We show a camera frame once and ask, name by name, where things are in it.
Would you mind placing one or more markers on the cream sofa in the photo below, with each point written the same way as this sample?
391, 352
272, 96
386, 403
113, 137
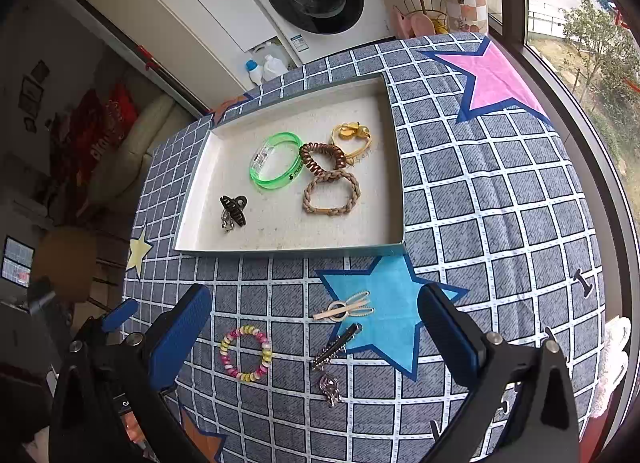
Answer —
135, 153

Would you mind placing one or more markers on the blue cap detergent bottle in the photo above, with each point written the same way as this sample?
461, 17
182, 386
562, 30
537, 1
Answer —
254, 74

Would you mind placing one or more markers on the white detergent jug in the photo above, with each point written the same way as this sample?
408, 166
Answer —
275, 65

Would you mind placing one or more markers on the wooden chair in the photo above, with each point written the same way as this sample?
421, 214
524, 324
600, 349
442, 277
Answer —
65, 258

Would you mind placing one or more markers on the person's left hand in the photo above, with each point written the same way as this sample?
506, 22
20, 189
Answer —
136, 433

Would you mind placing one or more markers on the black hair clip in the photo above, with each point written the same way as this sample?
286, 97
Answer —
340, 340

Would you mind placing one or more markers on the black hair claw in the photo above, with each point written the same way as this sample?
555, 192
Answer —
235, 208

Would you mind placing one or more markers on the shallow white box tray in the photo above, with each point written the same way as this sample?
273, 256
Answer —
280, 228

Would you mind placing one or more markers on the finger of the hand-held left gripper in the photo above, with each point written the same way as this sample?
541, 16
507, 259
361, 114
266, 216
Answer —
120, 315

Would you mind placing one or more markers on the small silver charm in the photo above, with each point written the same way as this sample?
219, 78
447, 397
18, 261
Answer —
228, 225

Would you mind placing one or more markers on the wall picture frames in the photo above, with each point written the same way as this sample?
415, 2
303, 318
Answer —
31, 95

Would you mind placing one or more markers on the white fluffy cloth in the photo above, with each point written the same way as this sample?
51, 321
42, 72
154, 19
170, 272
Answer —
612, 363

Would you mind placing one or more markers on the red cushions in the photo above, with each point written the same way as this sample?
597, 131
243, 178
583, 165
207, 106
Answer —
95, 128

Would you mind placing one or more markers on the white cabinet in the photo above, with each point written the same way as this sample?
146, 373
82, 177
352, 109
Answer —
175, 8

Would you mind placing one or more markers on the beige bunny hair clip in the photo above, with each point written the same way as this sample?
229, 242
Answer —
332, 314

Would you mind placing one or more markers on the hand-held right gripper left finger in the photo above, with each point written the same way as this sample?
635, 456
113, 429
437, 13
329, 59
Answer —
180, 338

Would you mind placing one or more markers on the grey checkered star tablecloth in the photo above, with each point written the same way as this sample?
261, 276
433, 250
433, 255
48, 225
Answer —
475, 203

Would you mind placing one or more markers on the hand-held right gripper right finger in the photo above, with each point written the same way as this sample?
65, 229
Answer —
447, 338

